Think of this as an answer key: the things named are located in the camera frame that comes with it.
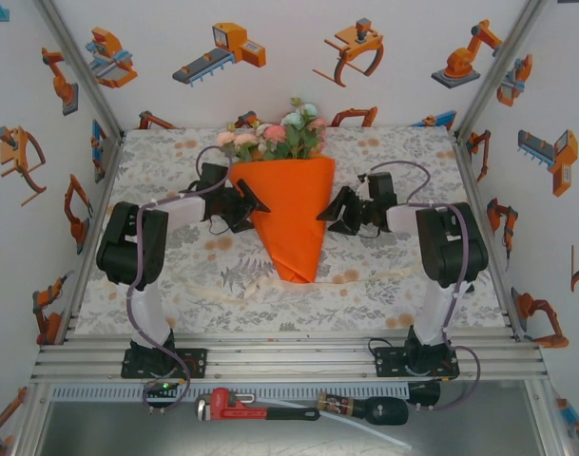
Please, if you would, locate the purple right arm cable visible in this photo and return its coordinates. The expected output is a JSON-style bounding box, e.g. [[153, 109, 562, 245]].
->
[[363, 160, 484, 412]]

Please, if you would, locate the black brown handheld tool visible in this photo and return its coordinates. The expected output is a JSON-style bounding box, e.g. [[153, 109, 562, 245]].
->
[[316, 389, 410, 428]]

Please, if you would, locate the small green led board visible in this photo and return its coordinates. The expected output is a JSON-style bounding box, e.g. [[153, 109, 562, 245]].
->
[[144, 378, 179, 396]]

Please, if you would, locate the cream ribbon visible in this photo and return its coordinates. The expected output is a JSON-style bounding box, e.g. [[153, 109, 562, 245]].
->
[[172, 265, 426, 305]]

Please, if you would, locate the red pipe wrench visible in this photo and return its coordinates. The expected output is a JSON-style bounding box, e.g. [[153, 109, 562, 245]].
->
[[194, 387, 321, 423]]

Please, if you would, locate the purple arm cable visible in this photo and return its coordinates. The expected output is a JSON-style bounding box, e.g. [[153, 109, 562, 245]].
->
[[125, 144, 234, 415], [363, 160, 484, 412]]

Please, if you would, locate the white plastic tube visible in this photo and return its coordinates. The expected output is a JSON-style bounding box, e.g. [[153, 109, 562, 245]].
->
[[250, 397, 414, 450]]

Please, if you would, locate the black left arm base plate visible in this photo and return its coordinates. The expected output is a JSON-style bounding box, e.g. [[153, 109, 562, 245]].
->
[[121, 348, 209, 379]]

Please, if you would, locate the grey metal lower shelf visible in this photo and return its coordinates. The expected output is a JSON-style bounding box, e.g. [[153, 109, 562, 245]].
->
[[31, 398, 547, 456]]

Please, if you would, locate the thin black left gripper cable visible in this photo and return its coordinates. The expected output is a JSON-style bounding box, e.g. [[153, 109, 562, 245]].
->
[[206, 218, 234, 238]]

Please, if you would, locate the aluminium front rail bed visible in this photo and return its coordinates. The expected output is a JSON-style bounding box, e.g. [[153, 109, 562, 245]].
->
[[29, 332, 550, 384]]

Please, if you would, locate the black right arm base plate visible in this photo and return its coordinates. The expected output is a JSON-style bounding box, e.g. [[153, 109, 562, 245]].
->
[[374, 346, 461, 380]]

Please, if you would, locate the pink artificial flower bunch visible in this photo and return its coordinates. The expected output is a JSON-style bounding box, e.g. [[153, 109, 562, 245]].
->
[[216, 121, 291, 162]]

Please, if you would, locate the white slotted cable duct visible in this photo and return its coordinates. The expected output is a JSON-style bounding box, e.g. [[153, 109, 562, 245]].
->
[[48, 383, 411, 402]]

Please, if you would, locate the orange wrapping paper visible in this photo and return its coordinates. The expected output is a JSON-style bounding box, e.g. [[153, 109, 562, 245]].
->
[[229, 157, 337, 286]]

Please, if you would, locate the aluminium frame post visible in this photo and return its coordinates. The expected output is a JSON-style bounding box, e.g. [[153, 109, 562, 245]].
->
[[31, 0, 127, 140], [453, 0, 551, 140]]

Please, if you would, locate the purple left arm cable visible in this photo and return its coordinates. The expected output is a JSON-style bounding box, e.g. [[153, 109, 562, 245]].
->
[[125, 144, 234, 415]]

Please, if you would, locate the floral grey table cloth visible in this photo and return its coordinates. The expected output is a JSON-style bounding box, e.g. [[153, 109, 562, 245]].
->
[[73, 125, 510, 334]]

